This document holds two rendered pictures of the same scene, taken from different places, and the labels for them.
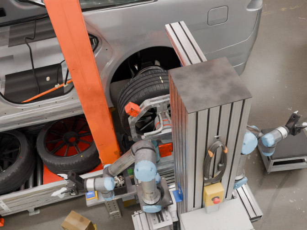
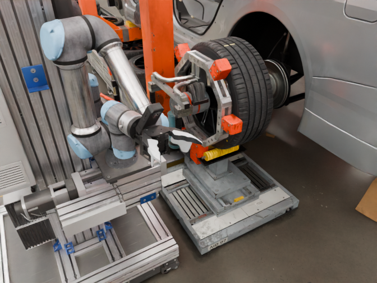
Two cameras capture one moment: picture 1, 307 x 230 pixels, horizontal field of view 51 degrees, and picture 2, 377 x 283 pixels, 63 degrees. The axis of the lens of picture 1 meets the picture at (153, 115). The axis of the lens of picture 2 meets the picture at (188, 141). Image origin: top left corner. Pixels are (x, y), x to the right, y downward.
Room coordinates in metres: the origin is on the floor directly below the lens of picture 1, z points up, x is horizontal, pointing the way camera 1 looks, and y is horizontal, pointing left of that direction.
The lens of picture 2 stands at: (1.09, -1.59, 1.71)
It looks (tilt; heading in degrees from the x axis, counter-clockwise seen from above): 35 degrees down; 70
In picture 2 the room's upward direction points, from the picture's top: straight up
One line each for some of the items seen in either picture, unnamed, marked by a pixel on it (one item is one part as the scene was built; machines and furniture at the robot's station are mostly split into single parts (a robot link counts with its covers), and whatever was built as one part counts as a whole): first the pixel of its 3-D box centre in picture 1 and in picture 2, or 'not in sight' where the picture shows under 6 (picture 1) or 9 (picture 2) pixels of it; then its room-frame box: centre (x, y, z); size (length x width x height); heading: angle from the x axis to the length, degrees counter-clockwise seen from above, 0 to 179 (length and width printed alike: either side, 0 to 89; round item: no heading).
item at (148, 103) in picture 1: (162, 122); (200, 100); (1.72, -0.07, 0.85); 0.54 x 0.07 x 0.54; 99
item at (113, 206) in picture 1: (112, 203); not in sight; (1.37, 0.47, 0.21); 0.10 x 0.10 x 0.42; 9
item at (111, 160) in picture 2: not in sight; (120, 149); (1.19, -0.42, 0.87); 0.15 x 0.15 x 0.10
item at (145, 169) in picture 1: (149, 184); not in sight; (0.97, 0.08, 1.19); 0.15 x 0.12 x 0.55; 175
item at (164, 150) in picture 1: (163, 144); (203, 147); (1.76, -0.06, 0.48); 0.16 x 0.12 x 0.17; 9
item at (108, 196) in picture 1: (107, 189); not in sight; (1.01, 0.34, 1.12); 0.11 x 0.08 x 0.11; 175
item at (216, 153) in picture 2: not in sight; (221, 151); (1.84, -0.17, 0.51); 0.29 x 0.06 x 0.06; 9
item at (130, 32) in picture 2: not in sight; (119, 26); (1.63, 2.36, 0.69); 0.52 x 0.17 x 0.35; 9
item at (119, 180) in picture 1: (113, 185); not in sight; (1.39, 0.40, 0.52); 0.20 x 0.14 x 0.13; 96
